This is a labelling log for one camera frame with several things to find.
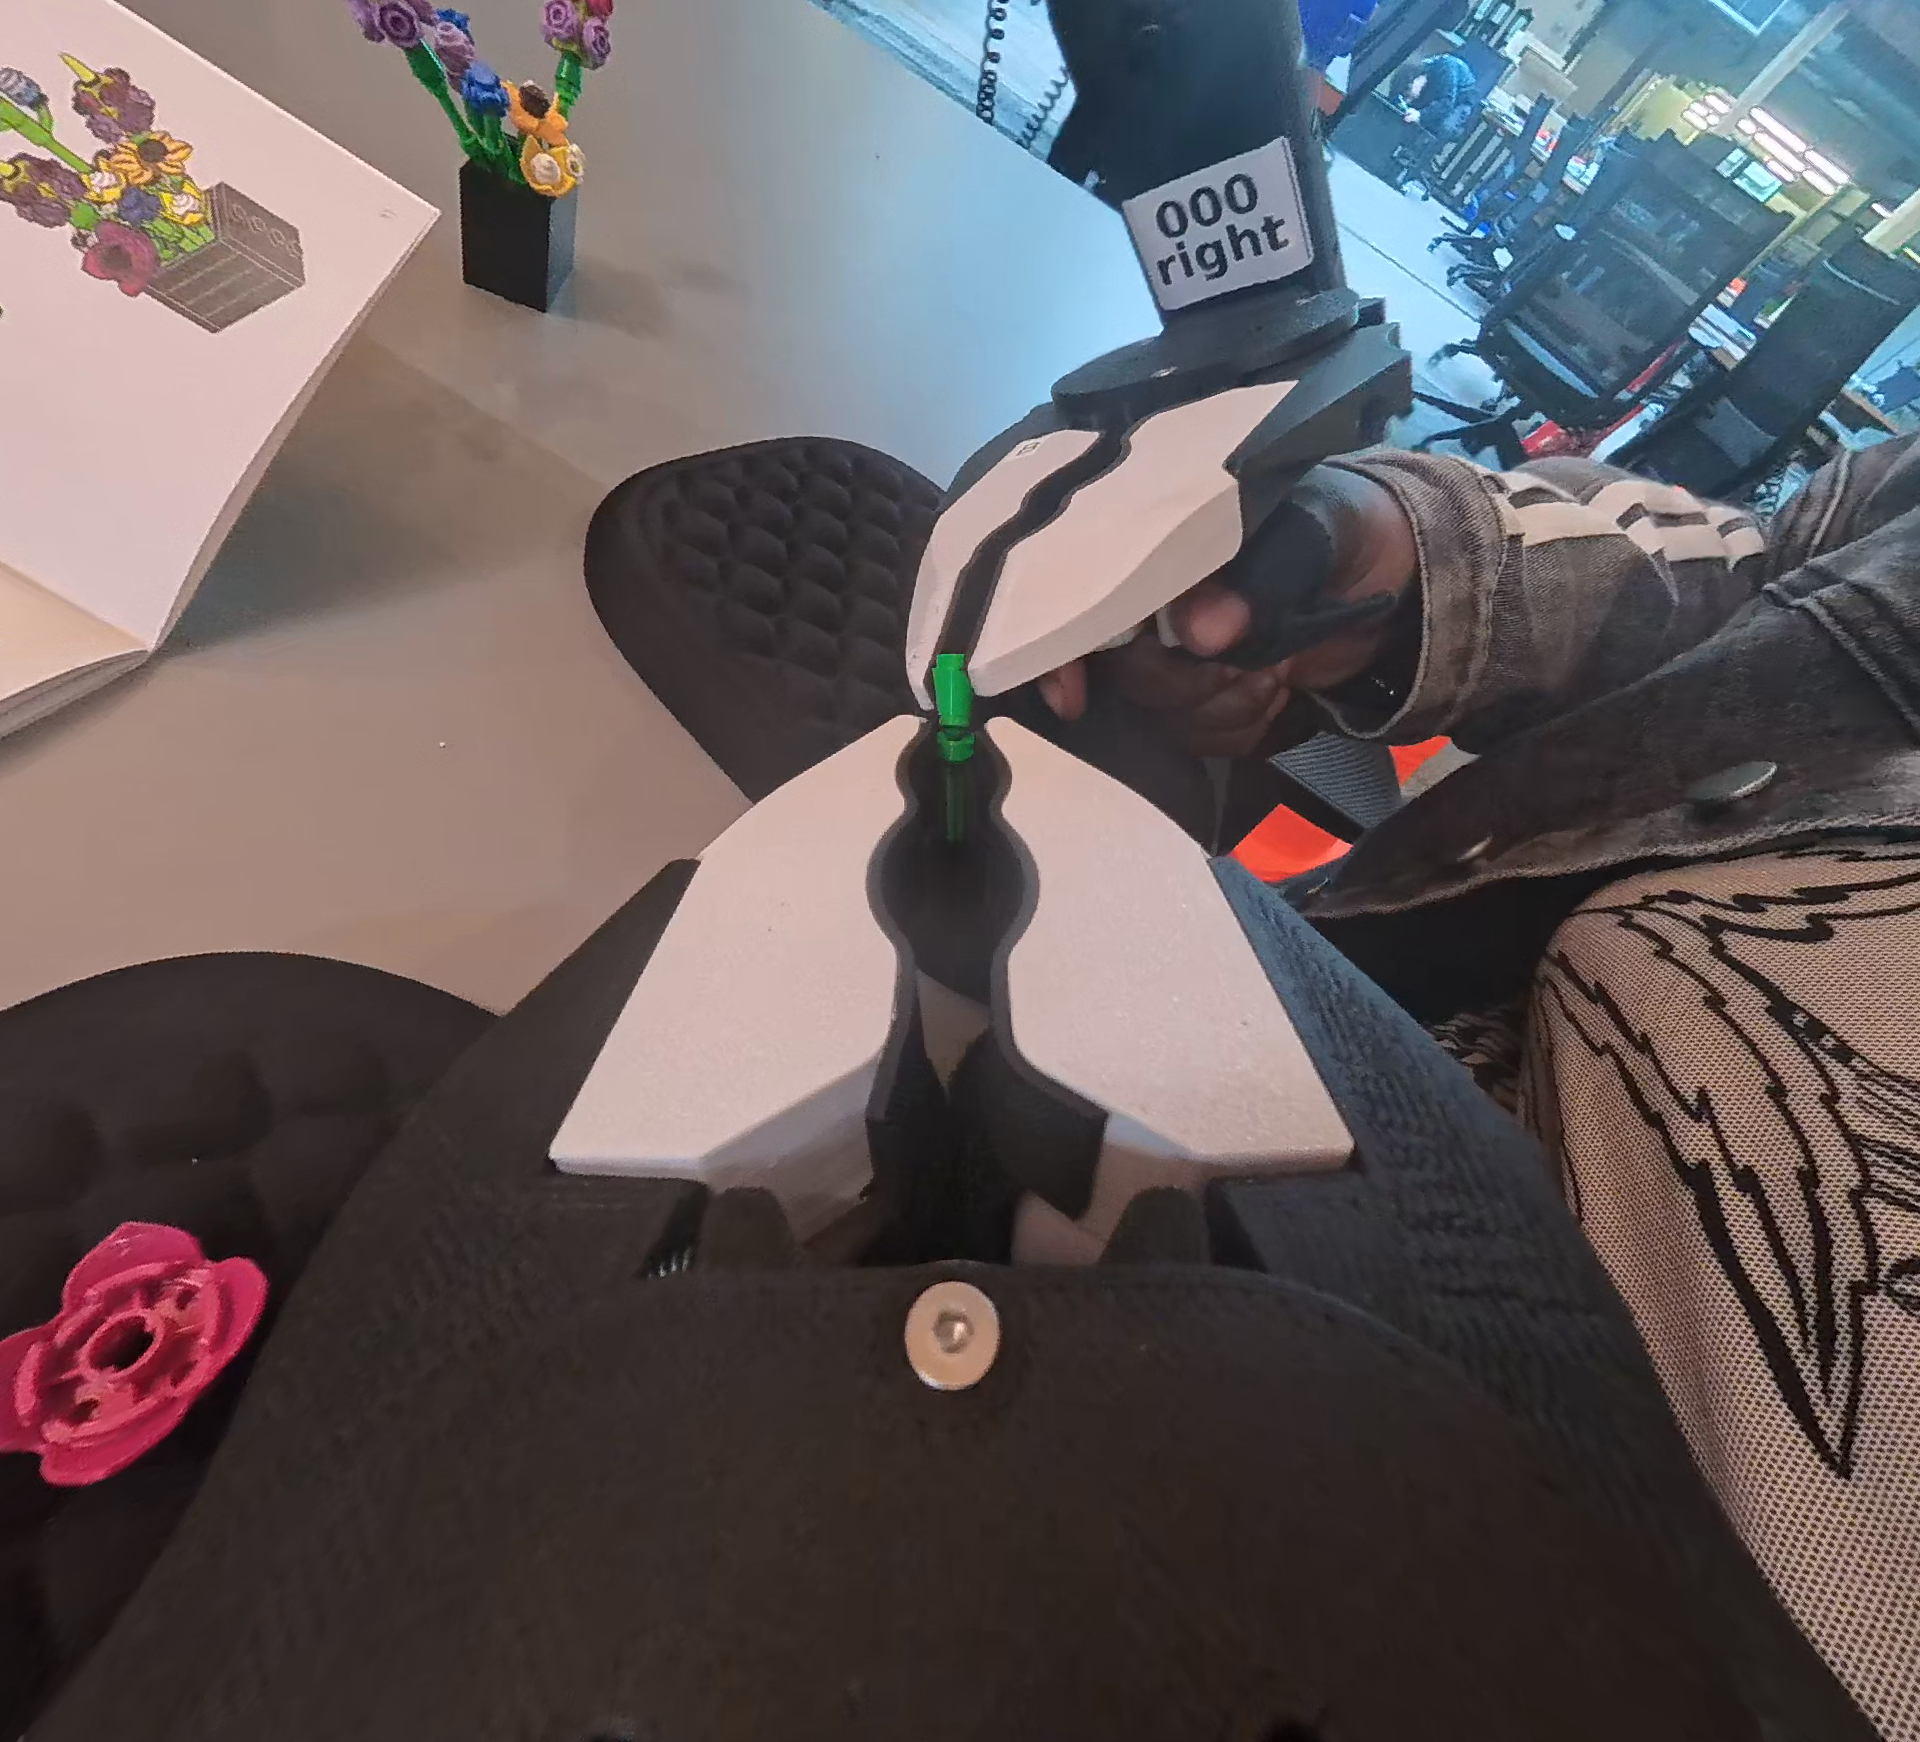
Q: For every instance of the person's right forearm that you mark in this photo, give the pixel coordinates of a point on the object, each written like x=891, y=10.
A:
x=1575, y=573

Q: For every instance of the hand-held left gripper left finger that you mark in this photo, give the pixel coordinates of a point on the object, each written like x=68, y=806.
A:
x=734, y=1009

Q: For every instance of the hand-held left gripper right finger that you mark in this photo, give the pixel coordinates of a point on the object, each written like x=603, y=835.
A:
x=1170, y=1022

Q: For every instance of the person's dark denim jacket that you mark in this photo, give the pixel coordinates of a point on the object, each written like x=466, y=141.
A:
x=1649, y=842

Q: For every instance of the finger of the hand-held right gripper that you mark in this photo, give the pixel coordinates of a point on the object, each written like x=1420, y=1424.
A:
x=953, y=542
x=1109, y=542

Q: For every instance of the black lego vase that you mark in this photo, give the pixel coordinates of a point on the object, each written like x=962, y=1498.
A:
x=519, y=250

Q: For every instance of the black office chair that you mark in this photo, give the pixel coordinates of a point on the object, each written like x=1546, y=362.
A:
x=1590, y=302
x=1817, y=347

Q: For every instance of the lego instruction booklet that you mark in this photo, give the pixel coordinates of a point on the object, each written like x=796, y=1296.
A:
x=225, y=423

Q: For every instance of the green lego stem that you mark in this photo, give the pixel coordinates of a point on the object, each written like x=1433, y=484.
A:
x=951, y=745

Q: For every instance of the orange red cloth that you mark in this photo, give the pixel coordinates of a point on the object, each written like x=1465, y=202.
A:
x=1290, y=850

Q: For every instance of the pink lego flower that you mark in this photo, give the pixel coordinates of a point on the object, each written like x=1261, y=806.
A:
x=126, y=1353

